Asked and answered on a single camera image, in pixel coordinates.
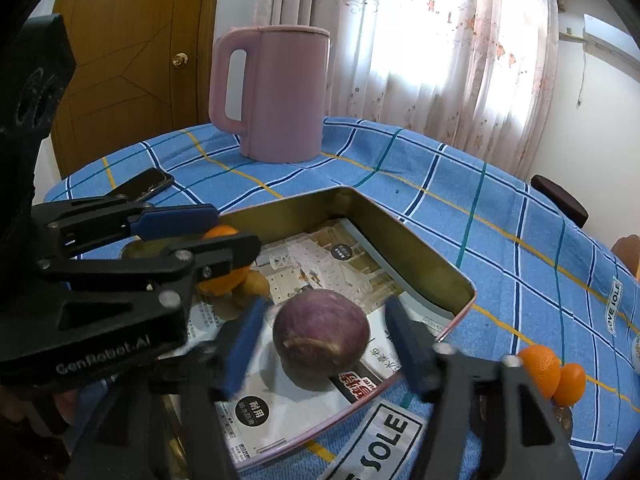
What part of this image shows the black phone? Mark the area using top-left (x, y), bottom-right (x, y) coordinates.
top-left (112, 168), bottom-right (175, 204)

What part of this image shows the purple passion fruit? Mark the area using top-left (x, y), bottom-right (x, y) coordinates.
top-left (272, 289), bottom-right (372, 392)

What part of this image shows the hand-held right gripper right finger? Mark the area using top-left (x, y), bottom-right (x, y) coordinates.
top-left (384, 296), bottom-right (583, 480)

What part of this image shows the metal tin box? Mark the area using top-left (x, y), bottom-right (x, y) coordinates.
top-left (165, 186), bottom-right (477, 472)

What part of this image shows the dark chair back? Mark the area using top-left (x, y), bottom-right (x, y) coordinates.
top-left (531, 175), bottom-right (589, 229)

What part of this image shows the white air conditioner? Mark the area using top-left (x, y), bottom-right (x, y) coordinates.
top-left (582, 12), bottom-right (640, 62)

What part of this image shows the blue checked tablecloth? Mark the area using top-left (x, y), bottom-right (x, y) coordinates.
top-left (42, 117), bottom-right (640, 480)

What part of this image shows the pink electric kettle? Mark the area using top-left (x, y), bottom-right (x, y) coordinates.
top-left (209, 25), bottom-right (332, 163)

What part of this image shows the printed paper leaflet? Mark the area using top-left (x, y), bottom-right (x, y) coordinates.
top-left (187, 217), bottom-right (453, 461)

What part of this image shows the brown kiwi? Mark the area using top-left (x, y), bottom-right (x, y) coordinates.
top-left (550, 405), bottom-right (574, 442)
top-left (234, 270), bottom-right (272, 308)
top-left (122, 237), bottom-right (172, 261)

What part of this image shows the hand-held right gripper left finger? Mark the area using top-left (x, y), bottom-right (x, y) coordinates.
top-left (82, 297), bottom-right (268, 480)

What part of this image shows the floral sheer curtain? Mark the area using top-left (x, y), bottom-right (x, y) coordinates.
top-left (252, 0), bottom-right (562, 177)

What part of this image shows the small orange mandarin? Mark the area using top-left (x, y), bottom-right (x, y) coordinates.
top-left (552, 363), bottom-right (587, 407)

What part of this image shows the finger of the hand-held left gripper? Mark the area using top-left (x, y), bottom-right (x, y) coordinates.
top-left (35, 232), bottom-right (262, 333)
top-left (30, 195), bottom-right (220, 261)

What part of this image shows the wooden door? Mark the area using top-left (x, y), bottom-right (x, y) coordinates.
top-left (50, 0), bottom-right (226, 179)

